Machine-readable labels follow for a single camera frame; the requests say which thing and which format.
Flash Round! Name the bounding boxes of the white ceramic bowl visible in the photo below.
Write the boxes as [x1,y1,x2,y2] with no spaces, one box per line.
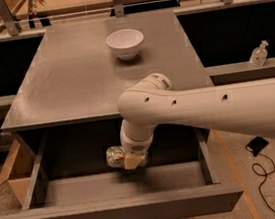
[106,29,144,61]

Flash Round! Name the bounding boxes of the grey cabinet with top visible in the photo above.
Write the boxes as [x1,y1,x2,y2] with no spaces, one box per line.
[0,4,230,187]

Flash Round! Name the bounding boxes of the clear sanitizer pump bottle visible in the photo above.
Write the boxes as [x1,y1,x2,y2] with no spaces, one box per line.
[249,40,269,67]

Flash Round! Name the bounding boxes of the brown cardboard box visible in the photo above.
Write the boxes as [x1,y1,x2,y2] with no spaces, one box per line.
[0,140,34,204]

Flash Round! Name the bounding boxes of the black floor cable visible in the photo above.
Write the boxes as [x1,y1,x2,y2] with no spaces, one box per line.
[244,140,275,219]

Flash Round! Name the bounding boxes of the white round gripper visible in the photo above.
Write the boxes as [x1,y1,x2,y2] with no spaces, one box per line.
[120,131,153,170]

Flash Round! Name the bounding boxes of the black power adapter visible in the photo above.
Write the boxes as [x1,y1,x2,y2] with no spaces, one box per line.
[245,136,269,157]

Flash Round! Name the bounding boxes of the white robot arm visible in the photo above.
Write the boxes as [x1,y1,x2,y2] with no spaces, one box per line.
[118,73,275,154]

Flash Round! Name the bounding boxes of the white green 7up can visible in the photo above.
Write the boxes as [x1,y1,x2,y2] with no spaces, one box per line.
[104,141,150,173]

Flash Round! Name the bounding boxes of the open grey top drawer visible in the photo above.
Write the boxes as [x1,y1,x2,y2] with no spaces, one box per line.
[0,120,243,219]

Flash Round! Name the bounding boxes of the grey side shelf right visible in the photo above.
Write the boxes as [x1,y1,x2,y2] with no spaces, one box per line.
[206,57,275,86]

